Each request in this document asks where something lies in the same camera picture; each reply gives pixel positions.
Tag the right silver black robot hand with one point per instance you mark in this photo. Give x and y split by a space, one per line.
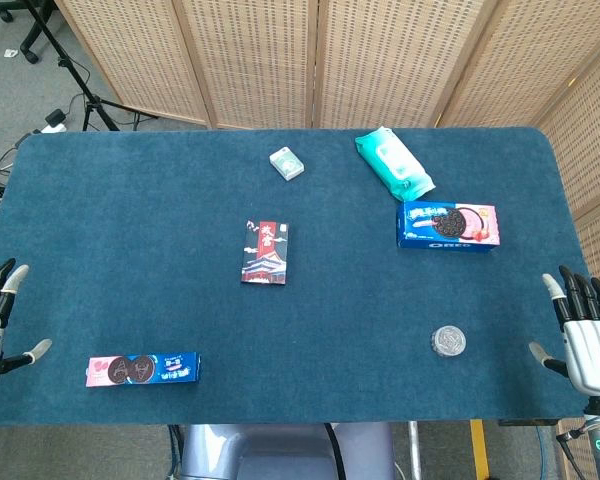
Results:
595 355

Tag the clear plastic paper clip container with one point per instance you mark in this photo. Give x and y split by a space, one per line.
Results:
448 341

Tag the long Oreo cookie pack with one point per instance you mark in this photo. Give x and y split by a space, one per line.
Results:
142 369

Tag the wide blue pink Oreo box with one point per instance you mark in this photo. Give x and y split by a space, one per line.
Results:
447 225

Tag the dark palace print box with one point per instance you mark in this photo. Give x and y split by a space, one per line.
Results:
265 252

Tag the small white green box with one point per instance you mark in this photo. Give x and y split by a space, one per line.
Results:
286 162

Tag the silver metal pole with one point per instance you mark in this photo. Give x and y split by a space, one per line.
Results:
414 450

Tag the white power strip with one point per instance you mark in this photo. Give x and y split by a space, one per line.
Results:
50 129

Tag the black power adapter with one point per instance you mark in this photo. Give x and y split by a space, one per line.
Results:
56 118

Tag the black tripod stand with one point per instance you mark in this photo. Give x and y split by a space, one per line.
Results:
87 95

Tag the teal wet wipes pack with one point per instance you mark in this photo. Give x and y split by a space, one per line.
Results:
394 162

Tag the grey-blue robot torso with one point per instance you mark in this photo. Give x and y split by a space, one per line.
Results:
280 452

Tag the black office chair base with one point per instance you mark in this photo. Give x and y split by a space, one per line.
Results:
25 25

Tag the woven wooden folding screen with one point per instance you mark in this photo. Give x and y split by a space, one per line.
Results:
380 60

